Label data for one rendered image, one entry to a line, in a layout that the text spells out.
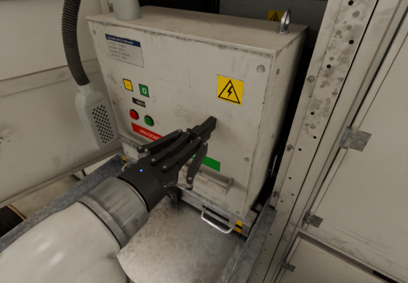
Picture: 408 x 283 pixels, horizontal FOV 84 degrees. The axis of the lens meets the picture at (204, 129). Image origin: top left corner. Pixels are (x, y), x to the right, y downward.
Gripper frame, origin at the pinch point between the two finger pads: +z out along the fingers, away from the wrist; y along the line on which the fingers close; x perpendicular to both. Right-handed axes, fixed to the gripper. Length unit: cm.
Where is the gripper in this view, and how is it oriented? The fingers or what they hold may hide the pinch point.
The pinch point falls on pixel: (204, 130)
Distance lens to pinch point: 48.3
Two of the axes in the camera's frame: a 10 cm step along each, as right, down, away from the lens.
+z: 5.6, -5.1, 6.6
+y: 8.2, 4.1, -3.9
